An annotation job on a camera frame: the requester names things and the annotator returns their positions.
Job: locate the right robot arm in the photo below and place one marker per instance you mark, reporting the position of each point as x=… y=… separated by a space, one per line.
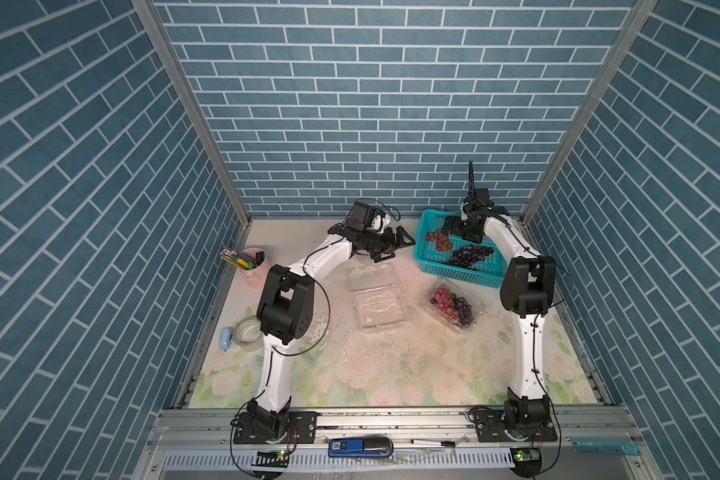
x=526 y=292

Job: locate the blue black handheld device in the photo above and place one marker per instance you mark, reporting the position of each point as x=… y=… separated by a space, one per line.
x=365 y=447

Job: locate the coloured pens bundle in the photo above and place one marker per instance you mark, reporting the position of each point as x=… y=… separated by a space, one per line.
x=241 y=261

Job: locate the teal plastic basket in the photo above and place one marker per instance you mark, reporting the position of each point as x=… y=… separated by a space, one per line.
x=488 y=273

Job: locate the teal metal bracket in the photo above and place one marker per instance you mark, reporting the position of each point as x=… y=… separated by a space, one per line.
x=605 y=446

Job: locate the clear clamshell container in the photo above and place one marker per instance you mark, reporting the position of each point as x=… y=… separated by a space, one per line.
x=378 y=298
x=477 y=305

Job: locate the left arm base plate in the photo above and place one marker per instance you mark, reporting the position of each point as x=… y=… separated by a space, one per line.
x=255 y=429

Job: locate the dark purple grape bunch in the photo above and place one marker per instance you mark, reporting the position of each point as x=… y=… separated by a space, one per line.
x=465 y=316

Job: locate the small blue object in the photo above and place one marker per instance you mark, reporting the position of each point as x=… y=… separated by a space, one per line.
x=226 y=339

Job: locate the aluminium front rail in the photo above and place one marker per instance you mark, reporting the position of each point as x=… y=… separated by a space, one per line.
x=198 y=444

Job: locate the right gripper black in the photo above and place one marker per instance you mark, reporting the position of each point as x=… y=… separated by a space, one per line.
x=453 y=225

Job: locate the white tape roll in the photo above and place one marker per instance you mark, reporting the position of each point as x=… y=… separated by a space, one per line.
x=247 y=334

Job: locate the black marker pen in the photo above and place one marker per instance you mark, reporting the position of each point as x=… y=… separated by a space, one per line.
x=434 y=443

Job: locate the dark grape bunch middle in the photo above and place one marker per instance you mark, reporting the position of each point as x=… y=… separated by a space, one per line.
x=466 y=257

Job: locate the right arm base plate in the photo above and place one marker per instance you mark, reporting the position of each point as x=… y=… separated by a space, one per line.
x=496 y=426

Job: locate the pink pen cup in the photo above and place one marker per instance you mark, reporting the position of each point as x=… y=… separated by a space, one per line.
x=256 y=275

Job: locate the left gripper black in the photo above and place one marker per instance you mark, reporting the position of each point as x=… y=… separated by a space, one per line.
x=387 y=246

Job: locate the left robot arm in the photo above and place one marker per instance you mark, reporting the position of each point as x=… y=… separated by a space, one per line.
x=286 y=305

